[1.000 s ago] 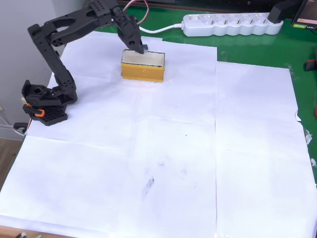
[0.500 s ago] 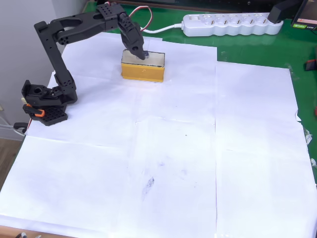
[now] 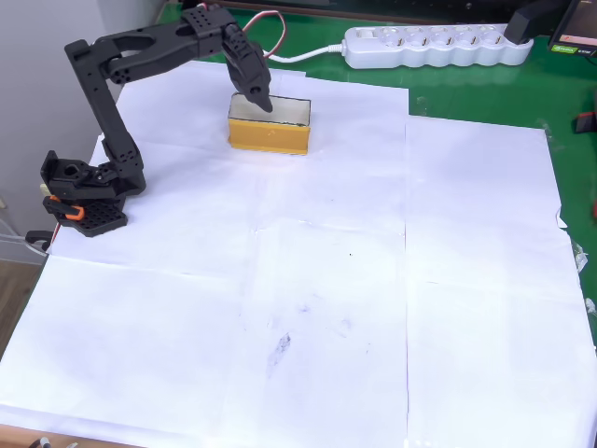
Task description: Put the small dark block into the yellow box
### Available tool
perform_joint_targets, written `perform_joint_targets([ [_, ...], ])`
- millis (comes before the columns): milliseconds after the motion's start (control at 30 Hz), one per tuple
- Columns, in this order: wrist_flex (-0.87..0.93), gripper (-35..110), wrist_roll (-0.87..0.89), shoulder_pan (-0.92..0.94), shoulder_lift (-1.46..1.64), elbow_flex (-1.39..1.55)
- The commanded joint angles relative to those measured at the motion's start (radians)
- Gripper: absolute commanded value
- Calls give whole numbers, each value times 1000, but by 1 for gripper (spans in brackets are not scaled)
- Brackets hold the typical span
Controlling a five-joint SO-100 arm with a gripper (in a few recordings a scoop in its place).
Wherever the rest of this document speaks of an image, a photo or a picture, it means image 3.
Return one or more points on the green desk mat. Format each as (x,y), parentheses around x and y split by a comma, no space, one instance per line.
(466,93)

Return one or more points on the red black small object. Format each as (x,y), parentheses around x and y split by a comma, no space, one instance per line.
(587,123)

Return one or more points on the yellow rectangular box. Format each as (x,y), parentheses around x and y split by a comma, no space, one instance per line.
(268,135)

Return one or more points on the white power strip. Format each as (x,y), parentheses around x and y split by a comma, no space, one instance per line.
(443,46)

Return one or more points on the white paper table covering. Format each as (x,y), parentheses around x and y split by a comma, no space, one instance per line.
(186,350)

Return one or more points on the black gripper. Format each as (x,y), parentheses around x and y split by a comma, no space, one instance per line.
(250,79)

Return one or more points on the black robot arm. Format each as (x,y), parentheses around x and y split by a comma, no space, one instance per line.
(105,107)

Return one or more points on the black power adapter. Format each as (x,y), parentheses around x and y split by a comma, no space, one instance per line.
(527,23)

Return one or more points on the black box green label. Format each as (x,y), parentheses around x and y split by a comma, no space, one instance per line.
(576,28)

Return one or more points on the orange black clamp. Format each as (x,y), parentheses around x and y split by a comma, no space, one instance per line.
(74,215)

